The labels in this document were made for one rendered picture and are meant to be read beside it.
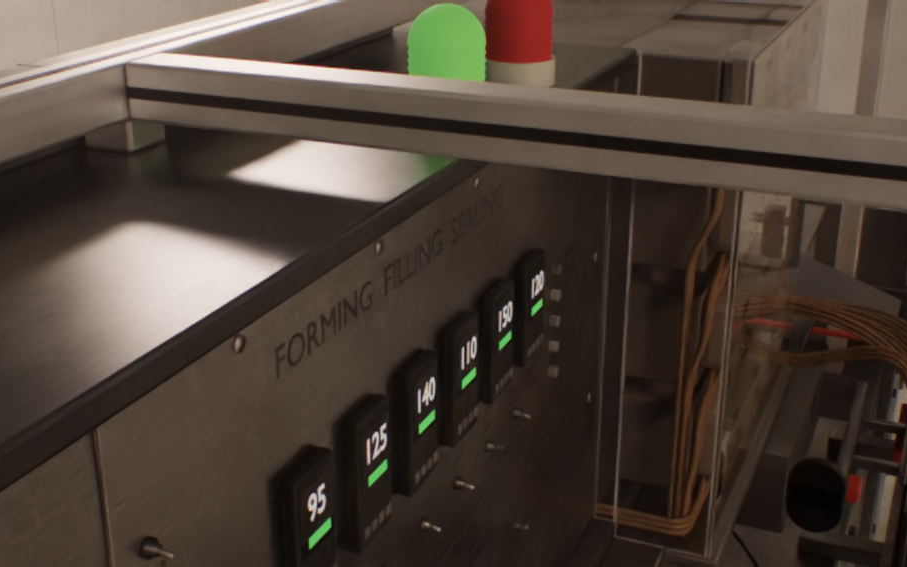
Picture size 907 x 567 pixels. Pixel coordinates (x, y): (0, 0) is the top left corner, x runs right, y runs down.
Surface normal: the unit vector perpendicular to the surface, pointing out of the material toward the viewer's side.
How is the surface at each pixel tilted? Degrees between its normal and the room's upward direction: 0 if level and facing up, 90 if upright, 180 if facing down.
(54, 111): 90
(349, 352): 90
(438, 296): 90
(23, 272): 0
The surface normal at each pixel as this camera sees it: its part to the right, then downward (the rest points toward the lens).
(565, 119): -0.39, 0.33
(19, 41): 0.92, 0.14
